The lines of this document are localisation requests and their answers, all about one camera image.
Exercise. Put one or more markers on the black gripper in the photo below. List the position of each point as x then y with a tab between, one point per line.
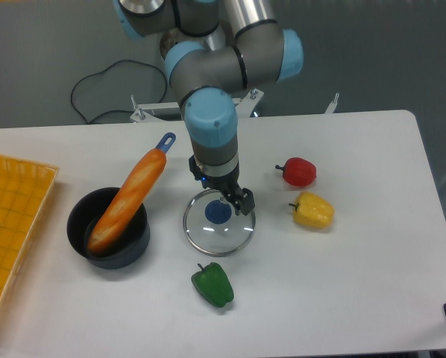
224	178

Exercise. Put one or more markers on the glass pot lid blue knob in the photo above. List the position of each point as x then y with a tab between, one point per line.
213	227

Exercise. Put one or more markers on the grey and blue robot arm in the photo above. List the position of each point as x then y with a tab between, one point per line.
204	79

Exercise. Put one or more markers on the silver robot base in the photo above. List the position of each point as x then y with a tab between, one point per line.
211	42

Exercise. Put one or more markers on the red toy bell pepper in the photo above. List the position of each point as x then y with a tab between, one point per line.
298	172

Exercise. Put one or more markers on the yellow toy bell pepper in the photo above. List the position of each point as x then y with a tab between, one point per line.
311	210

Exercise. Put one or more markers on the green toy bell pepper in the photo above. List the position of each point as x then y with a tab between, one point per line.
212	283

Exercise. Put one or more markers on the orange toy baguette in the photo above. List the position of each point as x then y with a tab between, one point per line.
123	207

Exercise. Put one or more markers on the yellow plastic basket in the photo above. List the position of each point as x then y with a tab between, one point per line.
25	186

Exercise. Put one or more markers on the white metal mounting frame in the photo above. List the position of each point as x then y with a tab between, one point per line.
169	111

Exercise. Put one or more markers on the dark grey pot blue handle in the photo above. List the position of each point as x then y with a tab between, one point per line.
85	214

